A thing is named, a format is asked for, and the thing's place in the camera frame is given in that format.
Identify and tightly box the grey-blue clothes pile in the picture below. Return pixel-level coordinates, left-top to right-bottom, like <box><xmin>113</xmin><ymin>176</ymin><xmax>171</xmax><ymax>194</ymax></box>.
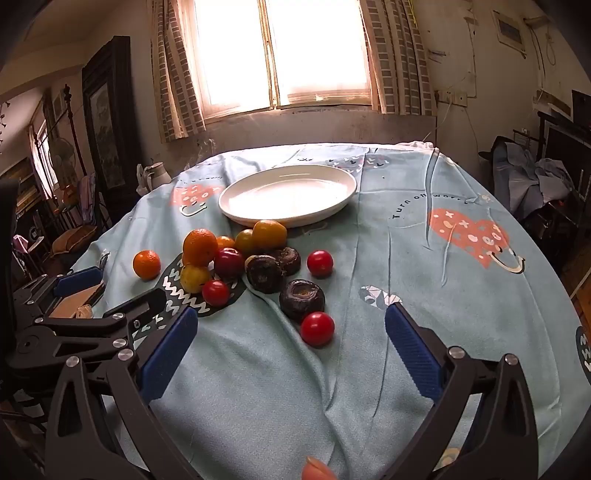
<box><xmin>492</xmin><ymin>138</ymin><xmax>575</xmax><ymax>217</ymax></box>

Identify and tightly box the light blue printed cloth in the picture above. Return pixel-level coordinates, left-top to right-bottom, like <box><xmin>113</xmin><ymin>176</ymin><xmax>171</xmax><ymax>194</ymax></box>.
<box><xmin>69</xmin><ymin>142</ymin><xmax>591</xmax><ymax>480</ymax></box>

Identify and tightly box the smooth yellow loquat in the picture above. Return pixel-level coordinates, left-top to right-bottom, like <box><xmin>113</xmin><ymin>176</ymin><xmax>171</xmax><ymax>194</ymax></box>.
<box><xmin>180</xmin><ymin>264</ymin><xmax>212</xmax><ymax>294</ymax></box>

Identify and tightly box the white wall vent box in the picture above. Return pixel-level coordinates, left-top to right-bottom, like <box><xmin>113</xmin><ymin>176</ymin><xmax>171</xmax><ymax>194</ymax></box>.
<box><xmin>492</xmin><ymin>10</ymin><xmax>527</xmax><ymax>49</ymax></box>

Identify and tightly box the bright window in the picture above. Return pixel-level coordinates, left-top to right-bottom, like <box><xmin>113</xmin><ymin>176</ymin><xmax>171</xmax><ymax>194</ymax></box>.
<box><xmin>191</xmin><ymin>0</ymin><xmax>372</xmax><ymax>116</ymax></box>

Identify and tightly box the large orange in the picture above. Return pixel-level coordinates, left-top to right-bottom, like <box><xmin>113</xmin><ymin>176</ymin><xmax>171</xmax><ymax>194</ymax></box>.
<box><xmin>182</xmin><ymin>228</ymin><xmax>219</xmax><ymax>267</ymax></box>

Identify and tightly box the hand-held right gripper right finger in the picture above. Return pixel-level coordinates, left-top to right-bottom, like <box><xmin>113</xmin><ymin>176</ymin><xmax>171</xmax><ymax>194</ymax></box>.
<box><xmin>383</xmin><ymin>302</ymin><xmax>541</xmax><ymax>480</ymax></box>

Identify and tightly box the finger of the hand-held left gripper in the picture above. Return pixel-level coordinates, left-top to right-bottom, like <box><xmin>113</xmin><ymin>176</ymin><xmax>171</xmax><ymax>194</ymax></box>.
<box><xmin>14</xmin><ymin>267</ymin><xmax>105</xmax><ymax>320</ymax></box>
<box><xmin>34</xmin><ymin>291</ymin><xmax>168</xmax><ymax>340</ymax></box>

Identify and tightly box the white oval plate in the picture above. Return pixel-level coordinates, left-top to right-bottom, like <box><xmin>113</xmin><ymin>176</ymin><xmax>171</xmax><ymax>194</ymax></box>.
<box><xmin>218</xmin><ymin>164</ymin><xmax>358</xmax><ymax>228</ymax></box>

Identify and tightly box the brown cardboard piece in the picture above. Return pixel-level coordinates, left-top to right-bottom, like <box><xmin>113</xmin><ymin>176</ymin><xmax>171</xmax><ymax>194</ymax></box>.
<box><xmin>48</xmin><ymin>284</ymin><xmax>105</xmax><ymax>319</ymax></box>

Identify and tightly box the large yellow-green citrus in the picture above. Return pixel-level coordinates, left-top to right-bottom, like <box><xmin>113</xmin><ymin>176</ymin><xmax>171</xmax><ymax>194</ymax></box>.
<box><xmin>252</xmin><ymin>220</ymin><xmax>288</xmax><ymax>252</ymax></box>

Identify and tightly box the brown cushion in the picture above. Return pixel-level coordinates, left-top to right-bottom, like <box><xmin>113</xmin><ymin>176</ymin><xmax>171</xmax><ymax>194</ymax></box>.
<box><xmin>51</xmin><ymin>225</ymin><xmax>98</xmax><ymax>257</ymax></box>

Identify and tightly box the dark red apple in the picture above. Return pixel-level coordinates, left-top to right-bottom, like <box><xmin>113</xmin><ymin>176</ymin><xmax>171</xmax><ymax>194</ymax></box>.
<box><xmin>213</xmin><ymin>248</ymin><xmax>245</xmax><ymax>280</ymax></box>

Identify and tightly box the person's right hand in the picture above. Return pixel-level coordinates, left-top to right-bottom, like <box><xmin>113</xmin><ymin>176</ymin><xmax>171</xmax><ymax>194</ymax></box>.
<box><xmin>302</xmin><ymin>457</ymin><xmax>339</xmax><ymax>480</ymax></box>

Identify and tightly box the dark brown water chestnut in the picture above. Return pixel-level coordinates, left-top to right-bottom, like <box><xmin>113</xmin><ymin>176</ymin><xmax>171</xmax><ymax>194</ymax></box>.
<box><xmin>272</xmin><ymin>247</ymin><xmax>302</xmax><ymax>277</ymax></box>
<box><xmin>246</xmin><ymin>255</ymin><xmax>284</xmax><ymax>294</ymax></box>
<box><xmin>279</xmin><ymin>279</ymin><xmax>325</xmax><ymax>323</ymax></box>

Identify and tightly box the standing fan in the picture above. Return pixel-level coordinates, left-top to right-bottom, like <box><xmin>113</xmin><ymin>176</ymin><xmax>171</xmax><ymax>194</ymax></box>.
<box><xmin>48</xmin><ymin>137</ymin><xmax>77</xmax><ymax>188</ymax></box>

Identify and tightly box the dark framed picture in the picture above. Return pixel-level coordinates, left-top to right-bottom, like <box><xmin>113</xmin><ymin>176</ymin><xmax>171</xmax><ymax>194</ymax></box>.
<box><xmin>82</xmin><ymin>36</ymin><xmax>144</xmax><ymax>213</ymax></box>

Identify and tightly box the checked curtain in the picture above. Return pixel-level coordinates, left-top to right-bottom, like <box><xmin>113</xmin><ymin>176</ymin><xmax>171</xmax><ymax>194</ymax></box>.
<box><xmin>360</xmin><ymin>0</ymin><xmax>437</xmax><ymax>116</ymax></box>
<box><xmin>150</xmin><ymin>0</ymin><xmax>206</xmax><ymax>144</ymax></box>

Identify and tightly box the red cherry tomato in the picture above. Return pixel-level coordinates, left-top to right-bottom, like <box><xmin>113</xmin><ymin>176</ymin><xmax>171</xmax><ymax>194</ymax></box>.
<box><xmin>202</xmin><ymin>279</ymin><xmax>230</xmax><ymax>307</ymax></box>
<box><xmin>300</xmin><ymin>312</ymin><xmax>335</xmax><ymax>347</ymax></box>
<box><xmin>307</xmin><ymin>250</ymin><xmax>334</xmax><ymax>278</ymax></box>

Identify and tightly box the bookshelf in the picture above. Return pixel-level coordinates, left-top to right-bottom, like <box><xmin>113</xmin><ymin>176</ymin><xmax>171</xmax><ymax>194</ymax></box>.
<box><xmin>0</xmin><ymin>157</ymin><xmax>56</xmax><ymax>217</ymax></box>

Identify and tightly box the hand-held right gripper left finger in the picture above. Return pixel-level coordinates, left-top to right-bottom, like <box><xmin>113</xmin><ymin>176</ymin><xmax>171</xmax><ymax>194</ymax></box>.
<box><xmin>44</xmin><ymin>305</ymin><xmax>200</xmax><ymax>480</ymax></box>

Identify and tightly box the black screen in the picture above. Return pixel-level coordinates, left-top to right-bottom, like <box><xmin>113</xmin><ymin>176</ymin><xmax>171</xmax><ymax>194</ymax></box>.
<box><xmin>545</xmin><ymin>90</ymin><xmax>591</xmax><ymax>178</ymax></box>

